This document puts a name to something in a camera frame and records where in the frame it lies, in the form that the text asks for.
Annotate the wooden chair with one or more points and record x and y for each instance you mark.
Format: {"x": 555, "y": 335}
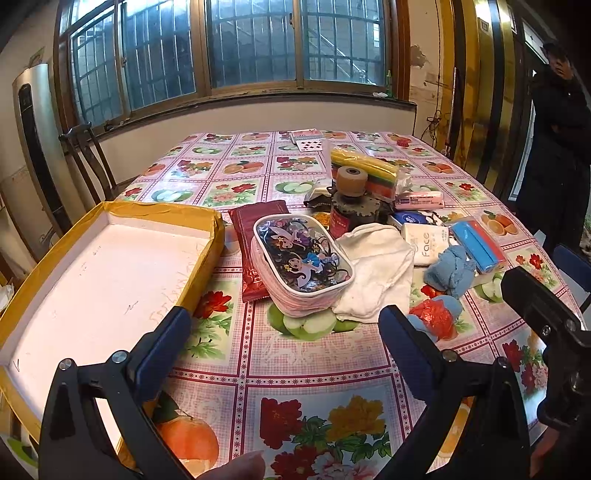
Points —
{"x": 87, "y": 154}

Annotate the blue red sponge cloth pack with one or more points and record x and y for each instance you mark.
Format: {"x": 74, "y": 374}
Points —
{"x": 479, "y": 245}

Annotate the barred window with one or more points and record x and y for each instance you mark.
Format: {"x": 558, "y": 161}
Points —
{"x": 117, "y": 62}

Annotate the dark red jar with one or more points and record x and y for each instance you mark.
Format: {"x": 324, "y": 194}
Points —
{"x": 343, "y": 220}

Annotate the white face tissue pack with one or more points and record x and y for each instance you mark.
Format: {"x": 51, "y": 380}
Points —
{"x": 428, "y": 241}

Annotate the person thumb tip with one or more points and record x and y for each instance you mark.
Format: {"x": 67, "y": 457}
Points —
{"x": 249, "y": 466}

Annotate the cartoon print pencil pouch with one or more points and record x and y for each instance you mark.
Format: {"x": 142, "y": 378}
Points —
{"x": 301, "y": 266}

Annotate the playing cards stack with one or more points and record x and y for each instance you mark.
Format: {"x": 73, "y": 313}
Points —
{"x": 307, "y": 140}

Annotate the pink tissue pack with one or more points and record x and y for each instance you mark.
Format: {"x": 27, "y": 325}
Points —
{"x": 421, "y": 200}

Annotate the floral plastic tablecloth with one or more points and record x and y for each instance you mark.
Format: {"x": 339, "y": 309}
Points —
{"x": 322, "y": 398}

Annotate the white cloth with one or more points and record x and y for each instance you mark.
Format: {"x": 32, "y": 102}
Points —
{"x": 384, "y": 264}

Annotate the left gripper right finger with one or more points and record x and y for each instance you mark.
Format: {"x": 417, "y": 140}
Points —
{"x": 494, "y": 443}

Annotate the beige tape roll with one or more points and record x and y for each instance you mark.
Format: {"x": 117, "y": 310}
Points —
{"x": 351, "y": 181}

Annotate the standing air conditioner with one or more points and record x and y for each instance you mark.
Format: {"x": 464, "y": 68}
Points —
{"x": 43, "y": 153}

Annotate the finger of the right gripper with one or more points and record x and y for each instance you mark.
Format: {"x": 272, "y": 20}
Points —
{"x": 567, "y": 347}

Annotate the yellow taped foam box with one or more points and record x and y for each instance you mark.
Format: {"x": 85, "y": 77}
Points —
{"x": 110, "y": 279}

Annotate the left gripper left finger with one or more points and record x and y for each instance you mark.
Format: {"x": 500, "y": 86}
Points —
{"x": 74, "y": 443}

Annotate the blue chair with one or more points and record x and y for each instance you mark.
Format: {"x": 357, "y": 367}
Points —
{"x": 576, "y": 267}

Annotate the blue rag with red band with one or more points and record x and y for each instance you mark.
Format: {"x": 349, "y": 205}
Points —
{"x": 437, "y": 317}

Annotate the person in black clothes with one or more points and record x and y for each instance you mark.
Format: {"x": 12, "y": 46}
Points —
{"x": 555, "y": 191}

